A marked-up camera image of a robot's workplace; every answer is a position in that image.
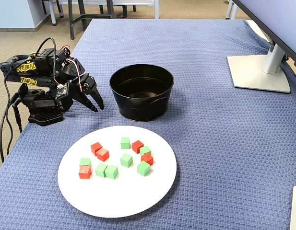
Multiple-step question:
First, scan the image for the blue woven tablecloth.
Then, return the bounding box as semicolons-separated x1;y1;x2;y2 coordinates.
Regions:
0;18;296;230

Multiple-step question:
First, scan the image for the dark grey table leg frame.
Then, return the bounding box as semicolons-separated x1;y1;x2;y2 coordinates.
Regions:
68;0;115;41

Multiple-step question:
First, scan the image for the monitor with silver stand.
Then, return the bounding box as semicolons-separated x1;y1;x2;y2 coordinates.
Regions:
226;0;296;94

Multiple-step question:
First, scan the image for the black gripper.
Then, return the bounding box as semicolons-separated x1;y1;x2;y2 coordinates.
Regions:
62;58;105;113

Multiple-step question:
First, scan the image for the white round plate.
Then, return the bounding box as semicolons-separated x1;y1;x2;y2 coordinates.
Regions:
57;125;178;219

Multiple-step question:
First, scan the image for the black metal bucket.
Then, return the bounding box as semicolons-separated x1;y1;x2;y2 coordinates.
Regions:
109;63;175;122

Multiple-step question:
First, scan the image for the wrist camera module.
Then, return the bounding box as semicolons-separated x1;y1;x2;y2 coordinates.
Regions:
55;82;71;101

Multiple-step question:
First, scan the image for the green wooden cube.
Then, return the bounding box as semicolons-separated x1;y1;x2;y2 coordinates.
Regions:
104;164;119;180
120;153;133;168
79;157;92;168
95;163;108;178
139;145;152;156
120;137;131;150
137;161;151;177

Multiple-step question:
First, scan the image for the thin black camera cable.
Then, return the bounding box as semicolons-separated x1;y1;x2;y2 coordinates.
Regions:
35;37;61;87

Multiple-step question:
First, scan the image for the grey metal leg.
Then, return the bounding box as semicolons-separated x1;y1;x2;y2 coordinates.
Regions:
48;0;58;26
225;0;238;20

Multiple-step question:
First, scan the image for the red wooden cube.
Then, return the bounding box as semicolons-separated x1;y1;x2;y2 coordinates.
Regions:
78;165;93;180
90;141;103;156
131;139;144;154
141;152;154;166
96;148;110;162

